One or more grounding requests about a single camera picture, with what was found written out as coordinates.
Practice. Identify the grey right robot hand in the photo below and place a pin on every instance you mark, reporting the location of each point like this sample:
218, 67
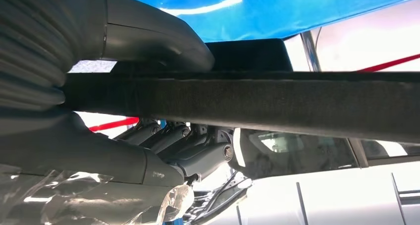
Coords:
98, 157

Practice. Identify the blue steel shelf rack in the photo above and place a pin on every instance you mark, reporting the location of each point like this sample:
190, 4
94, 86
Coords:
262, 10

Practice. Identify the clear plastic hand wrap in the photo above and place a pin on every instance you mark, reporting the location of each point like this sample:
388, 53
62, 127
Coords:
98, 203

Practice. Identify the white car body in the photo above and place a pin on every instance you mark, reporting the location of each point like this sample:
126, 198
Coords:
328, 200

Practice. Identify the chrome pole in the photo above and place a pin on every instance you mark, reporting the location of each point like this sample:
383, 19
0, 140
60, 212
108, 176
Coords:
310, 52

